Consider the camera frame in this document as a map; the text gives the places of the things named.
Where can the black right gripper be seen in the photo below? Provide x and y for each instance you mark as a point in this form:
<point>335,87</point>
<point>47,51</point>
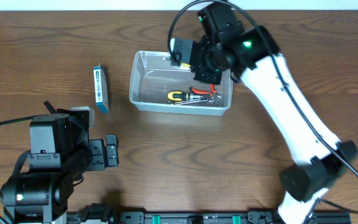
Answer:
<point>200,75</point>

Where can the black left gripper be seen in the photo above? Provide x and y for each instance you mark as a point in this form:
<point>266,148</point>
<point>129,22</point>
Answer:
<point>97,154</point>

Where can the red handled pliers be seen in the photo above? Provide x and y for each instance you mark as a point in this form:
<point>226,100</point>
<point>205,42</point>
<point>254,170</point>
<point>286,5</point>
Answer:
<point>211,92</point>

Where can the thin metal wrench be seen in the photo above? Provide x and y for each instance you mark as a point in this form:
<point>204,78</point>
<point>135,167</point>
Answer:
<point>193,101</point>

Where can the yellow black stubby screwdriver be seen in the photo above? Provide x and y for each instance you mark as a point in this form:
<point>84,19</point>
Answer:
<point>180,96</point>

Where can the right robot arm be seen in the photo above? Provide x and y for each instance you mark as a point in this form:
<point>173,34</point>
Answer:
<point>255,60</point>

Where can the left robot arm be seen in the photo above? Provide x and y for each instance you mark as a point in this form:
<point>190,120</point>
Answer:
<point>41,184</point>

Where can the clear plastic container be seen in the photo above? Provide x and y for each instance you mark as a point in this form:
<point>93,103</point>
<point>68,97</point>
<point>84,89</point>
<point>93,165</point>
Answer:
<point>153,78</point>

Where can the blue white cardboard box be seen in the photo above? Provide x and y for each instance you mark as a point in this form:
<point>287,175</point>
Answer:
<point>101,89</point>

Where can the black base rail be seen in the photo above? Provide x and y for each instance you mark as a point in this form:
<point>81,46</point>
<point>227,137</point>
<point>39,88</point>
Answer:
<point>101,213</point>

